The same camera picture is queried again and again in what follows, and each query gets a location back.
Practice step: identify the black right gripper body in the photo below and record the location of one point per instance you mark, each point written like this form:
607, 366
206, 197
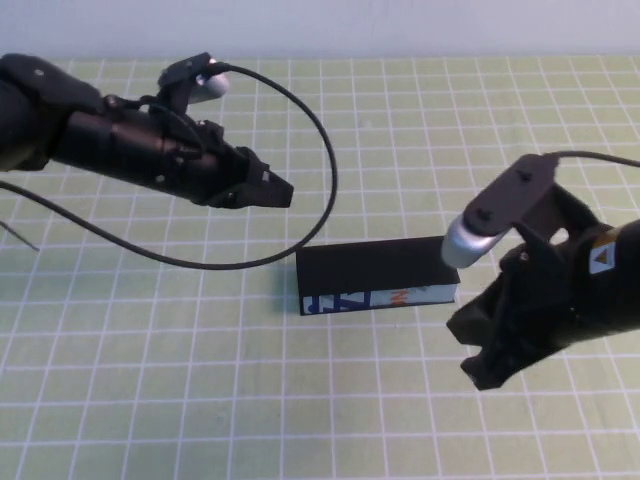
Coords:
545, 300

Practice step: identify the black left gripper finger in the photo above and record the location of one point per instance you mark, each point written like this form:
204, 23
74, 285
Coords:
250, 197
272, 184

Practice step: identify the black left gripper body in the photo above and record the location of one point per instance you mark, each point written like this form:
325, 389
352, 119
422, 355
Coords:
210, 160

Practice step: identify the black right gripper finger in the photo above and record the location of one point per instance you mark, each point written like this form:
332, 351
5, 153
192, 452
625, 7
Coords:
495, 370
475, 322

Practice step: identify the black printed glasses case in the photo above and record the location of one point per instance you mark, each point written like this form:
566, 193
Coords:
370, 270

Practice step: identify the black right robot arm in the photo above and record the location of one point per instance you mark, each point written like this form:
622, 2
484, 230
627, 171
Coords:
625, 290

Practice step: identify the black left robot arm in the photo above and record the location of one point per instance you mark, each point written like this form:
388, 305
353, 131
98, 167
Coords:
50, 115

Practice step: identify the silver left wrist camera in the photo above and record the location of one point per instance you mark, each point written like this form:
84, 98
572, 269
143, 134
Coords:
212, 87

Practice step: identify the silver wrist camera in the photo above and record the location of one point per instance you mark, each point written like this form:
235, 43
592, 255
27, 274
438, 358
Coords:
465, 245
212, 87

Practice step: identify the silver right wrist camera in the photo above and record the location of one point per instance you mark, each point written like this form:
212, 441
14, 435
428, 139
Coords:
465, 245

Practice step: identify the black left camera mount bracket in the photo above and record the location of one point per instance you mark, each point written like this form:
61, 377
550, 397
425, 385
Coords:
182, 75

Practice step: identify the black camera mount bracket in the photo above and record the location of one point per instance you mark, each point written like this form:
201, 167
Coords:
182, 75
515, 195

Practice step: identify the black right camera mount bracket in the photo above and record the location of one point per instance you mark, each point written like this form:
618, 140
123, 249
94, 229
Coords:
515, 195

